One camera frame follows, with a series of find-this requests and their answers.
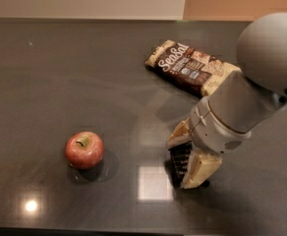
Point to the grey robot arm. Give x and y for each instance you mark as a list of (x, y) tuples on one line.
[(223, 120)]

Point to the sea salt chip bag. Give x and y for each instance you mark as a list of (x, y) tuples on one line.
[(188, 69)]

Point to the red apple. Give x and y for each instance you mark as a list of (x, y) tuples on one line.
[(84, 150)]

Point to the black rxbar chocolate bar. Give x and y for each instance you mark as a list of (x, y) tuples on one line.
[(183, 174)]

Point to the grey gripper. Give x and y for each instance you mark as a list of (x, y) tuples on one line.
[(209, 131)]

